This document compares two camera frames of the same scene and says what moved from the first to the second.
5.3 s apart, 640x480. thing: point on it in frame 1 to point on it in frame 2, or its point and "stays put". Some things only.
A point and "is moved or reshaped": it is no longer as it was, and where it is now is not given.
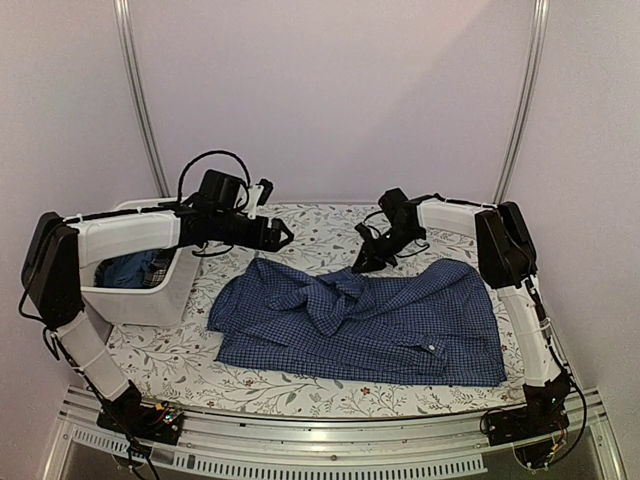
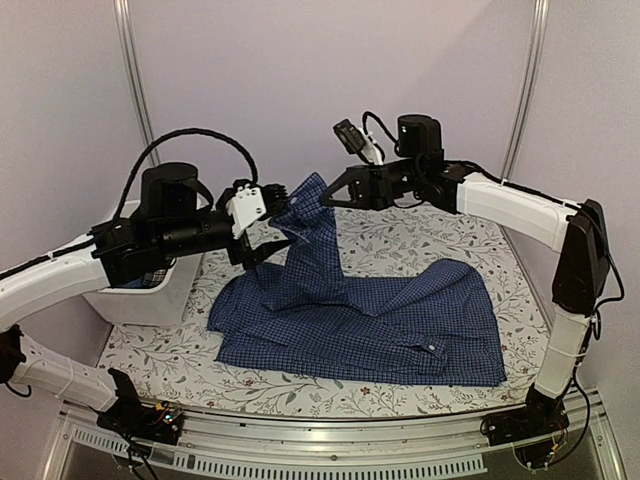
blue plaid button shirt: [276, 319] is moved or reshaped
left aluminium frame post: [150, 127] stays put
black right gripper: [374, 260] to [369, 185]
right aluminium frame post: [540, 14] stays put
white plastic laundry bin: [157, 307] stays put
